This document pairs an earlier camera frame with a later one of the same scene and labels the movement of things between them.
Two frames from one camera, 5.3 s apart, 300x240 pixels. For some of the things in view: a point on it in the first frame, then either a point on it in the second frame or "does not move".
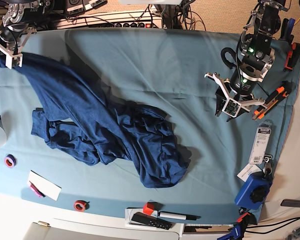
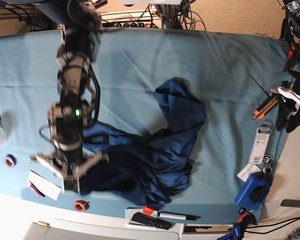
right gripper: (228, 105) to (294, 107)
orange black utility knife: (281, 92) does not move
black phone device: (292, 203) does not move
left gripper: (14, 57) to (72, 182)
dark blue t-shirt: (72, 116) to (150, 169)
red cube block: (148, 208) does not move
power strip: (140, 19) does not move
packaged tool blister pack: (261, 142) does not move
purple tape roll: (10, 161) does not move
